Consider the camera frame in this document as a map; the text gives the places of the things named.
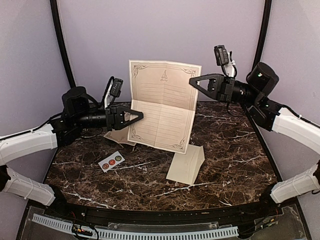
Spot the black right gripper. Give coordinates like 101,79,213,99
189,73,261,106

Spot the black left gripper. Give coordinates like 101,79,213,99
73,104,144,131

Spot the lined letter paper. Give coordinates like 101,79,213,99
127,60,202,154
103,126,136,146

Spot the cream paper envelope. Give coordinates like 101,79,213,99
166,144,205,186

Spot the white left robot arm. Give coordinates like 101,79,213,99
0,86,144,218

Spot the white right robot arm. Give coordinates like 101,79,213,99
189,62,320,217

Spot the white sticker sheet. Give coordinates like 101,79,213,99
98,151,125,173

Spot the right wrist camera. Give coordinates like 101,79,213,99
213,45,238,78

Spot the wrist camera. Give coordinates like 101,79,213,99
213,45,238,78
103,76,123,109

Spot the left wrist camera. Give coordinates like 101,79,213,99
103,76,123,109

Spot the black right corner post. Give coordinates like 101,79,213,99
251,0,272,70

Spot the black corner post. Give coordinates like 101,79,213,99
49,0,76,89
251,0,272,70

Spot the white slotted cable duct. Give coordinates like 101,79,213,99
31,213,239,240

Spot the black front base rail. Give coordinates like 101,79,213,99
45,202,283,226

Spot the black left corner post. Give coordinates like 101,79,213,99
49,0,76,89

